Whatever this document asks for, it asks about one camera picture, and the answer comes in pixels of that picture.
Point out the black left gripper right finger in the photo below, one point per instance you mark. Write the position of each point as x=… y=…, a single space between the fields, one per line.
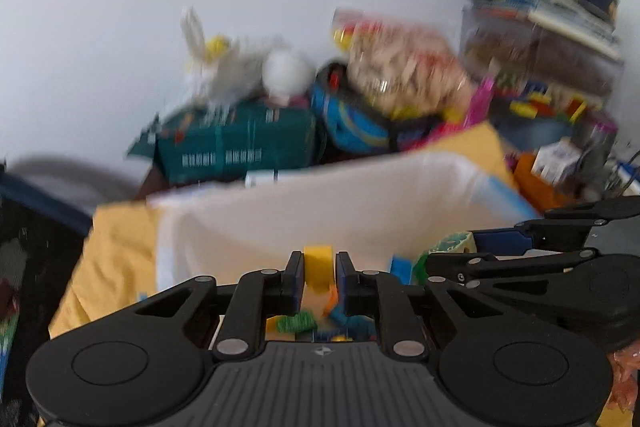
x=382 y=297

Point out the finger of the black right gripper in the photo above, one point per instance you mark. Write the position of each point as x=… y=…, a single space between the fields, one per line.
x=561 y=230
x=586 y=292

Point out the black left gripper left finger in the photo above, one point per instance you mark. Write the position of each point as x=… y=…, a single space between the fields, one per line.
x=258 y=296

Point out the long blue building brick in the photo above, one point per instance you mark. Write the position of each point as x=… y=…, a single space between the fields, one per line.
x=402 y=269

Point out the green frog tile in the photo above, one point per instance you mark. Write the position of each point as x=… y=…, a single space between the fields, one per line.
x=461 y=242

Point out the large yellow building brick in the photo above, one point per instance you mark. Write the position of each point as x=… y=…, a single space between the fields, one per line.
x=272 y=333

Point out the green arched snowflake block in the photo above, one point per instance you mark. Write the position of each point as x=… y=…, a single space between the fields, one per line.
x=299 y=323

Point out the white egg shaped object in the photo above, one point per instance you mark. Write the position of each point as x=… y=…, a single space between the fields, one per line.
x=287 y=74

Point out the person right hand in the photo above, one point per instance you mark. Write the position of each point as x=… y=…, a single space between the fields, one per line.
x=625 y=365

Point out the orange building brick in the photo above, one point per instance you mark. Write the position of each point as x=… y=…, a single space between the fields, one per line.
x=332 y=301

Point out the orange flat boxes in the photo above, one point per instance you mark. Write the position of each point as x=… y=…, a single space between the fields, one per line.
x=540 y=194

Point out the green square building brick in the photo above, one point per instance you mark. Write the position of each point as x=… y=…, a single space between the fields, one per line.
x=419 y=271

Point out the translucent white storage bin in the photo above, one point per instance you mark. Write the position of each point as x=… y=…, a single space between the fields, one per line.
x=375 y=209

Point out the clear box of toys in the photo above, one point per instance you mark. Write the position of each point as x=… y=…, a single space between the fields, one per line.
x=544 y=80

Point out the yellow quilted cloth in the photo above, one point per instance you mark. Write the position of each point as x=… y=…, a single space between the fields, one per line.
x=118 y=264

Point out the stack of picture books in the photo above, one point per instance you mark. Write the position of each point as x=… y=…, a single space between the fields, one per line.
x=566 y=18

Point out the white plastic bag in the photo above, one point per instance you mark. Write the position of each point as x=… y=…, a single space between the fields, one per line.
x=221 y=71

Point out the snack biscuit bag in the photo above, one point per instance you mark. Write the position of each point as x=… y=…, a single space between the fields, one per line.
x=404 y=70

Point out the dark blue baby stroller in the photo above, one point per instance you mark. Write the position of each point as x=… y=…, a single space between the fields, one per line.
x=41 y=241

